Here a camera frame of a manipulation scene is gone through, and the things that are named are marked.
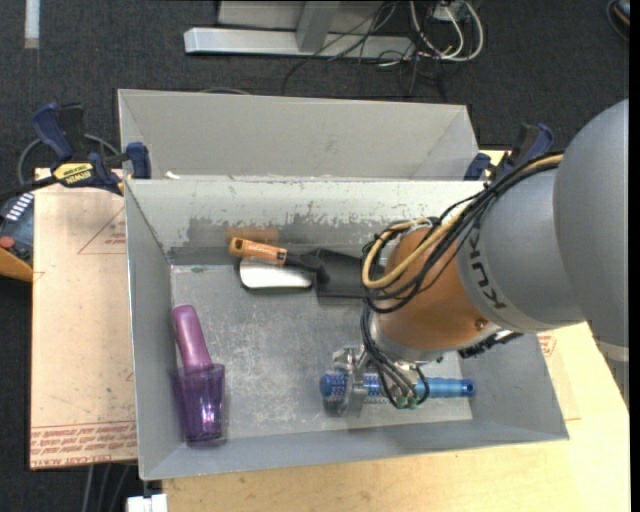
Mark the grey metal bin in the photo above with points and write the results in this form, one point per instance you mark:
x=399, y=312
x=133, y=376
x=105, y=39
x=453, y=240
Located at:
x=280, y=330

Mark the blue knobbed tool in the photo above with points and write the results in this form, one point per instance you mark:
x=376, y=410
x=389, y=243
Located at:
x=445, y=387

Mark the orange and black tool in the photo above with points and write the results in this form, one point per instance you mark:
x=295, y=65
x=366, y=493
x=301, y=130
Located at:
x=257, y=250

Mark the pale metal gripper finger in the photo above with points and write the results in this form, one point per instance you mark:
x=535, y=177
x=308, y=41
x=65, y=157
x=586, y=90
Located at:
x=353, y=400
x=344, y=358

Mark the black flat scoop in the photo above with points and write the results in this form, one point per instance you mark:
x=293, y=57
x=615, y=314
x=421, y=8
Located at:
x=345, y=277

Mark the white oval object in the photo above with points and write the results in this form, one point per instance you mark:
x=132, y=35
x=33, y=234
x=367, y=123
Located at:
x=274, y=277

